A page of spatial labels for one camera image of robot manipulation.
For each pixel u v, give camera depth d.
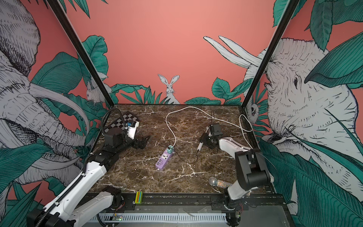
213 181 0.78
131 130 0.67
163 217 0.71
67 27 0.76
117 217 0.70
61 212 0.39
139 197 0.73
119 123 1.04
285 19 0.73
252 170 0.46
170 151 0.87
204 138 0.83
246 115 1.18
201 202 0.76
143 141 0.70
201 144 0.95
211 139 0.80
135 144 0.69
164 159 0.88
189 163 0.89
